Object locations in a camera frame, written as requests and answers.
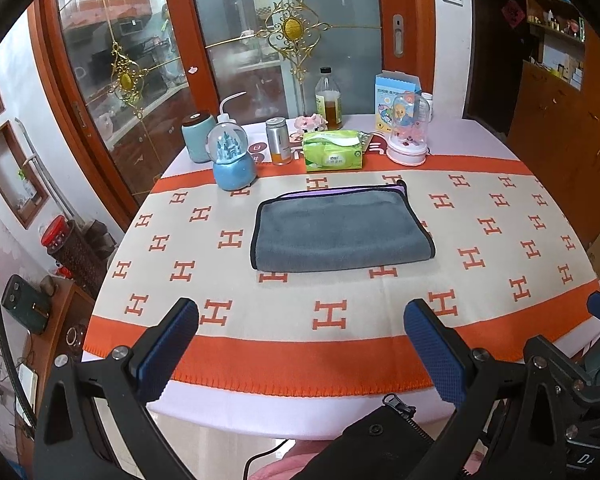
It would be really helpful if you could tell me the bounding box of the grey purple towel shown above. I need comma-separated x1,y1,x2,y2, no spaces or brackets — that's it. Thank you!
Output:
250,180,437,273

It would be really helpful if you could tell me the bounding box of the blue cardboard box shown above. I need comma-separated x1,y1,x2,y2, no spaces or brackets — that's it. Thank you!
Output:
374,70,423,136

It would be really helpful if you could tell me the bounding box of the pink pig toy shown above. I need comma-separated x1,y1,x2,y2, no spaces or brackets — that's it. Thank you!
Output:
294,114,328,132

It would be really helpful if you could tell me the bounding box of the pink clothing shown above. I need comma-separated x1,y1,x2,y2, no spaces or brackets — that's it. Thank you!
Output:
250,440,483,480

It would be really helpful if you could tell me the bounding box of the wooden shelf cabinet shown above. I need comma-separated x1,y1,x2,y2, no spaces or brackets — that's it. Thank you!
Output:
506,0,600,253

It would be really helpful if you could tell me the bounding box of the white flat box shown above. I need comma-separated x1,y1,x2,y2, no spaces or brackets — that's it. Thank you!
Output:
16,362,40,411

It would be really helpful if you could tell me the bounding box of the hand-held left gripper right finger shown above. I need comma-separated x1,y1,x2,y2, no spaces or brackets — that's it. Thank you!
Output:
403,298,589,480

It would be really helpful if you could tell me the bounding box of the black zippered bag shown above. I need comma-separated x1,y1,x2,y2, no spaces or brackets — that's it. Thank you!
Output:
300,392,437,480

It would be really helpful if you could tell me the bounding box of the red-lid jar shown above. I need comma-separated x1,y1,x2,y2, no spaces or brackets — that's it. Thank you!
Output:
41,214,71,256

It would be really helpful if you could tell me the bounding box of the blue castle snow globe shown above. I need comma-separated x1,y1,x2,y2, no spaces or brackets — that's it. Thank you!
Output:
207,121,257,191

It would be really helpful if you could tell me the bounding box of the black phone device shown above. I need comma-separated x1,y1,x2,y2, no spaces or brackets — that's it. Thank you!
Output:
0,274,51,336

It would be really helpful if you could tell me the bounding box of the wooden framed wall niche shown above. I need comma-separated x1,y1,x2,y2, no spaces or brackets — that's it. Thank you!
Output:
0,121,51,231

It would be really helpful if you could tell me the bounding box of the orange framed glass door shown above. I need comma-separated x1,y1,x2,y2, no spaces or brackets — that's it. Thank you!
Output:
27,0,208,218
159,0,437,128

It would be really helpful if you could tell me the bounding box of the glass bottle with amber liquid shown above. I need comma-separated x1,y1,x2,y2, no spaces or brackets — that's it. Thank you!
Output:
315,66,344,130

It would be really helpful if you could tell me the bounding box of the glass dome with pink base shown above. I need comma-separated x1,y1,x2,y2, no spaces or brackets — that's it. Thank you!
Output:
385,89,429,166

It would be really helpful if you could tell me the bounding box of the brown woven basket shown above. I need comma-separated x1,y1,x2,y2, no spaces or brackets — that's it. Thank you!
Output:
55,219,117,291

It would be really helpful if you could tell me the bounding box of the metal can with orange label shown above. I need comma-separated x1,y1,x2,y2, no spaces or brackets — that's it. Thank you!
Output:
265,117,293,166

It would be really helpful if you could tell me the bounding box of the wooden sideboard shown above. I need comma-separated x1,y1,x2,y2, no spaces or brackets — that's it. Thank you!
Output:
10,275,97,461

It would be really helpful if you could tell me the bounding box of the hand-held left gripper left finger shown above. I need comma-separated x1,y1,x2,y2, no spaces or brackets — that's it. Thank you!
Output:
35,297,201,480

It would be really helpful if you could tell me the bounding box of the teal cup with brown lid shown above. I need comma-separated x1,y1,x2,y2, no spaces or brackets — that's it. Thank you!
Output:
181,111,217,163

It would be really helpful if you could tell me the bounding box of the white bent-nozzle squeeze bottle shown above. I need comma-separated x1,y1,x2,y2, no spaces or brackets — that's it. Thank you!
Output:
216,91,249,128

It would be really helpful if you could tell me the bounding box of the thick black cable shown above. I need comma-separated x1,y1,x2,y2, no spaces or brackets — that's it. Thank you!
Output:
0,210,37,428

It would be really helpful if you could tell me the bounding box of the orange patterned blanket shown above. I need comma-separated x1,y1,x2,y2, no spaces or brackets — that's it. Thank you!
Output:
82,171,600,399

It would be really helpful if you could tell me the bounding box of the green tissue pack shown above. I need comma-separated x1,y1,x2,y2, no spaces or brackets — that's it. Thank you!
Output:
301,130,366,173

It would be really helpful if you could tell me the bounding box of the dark wooden door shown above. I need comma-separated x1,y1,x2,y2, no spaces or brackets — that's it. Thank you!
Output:
464,0,527,137

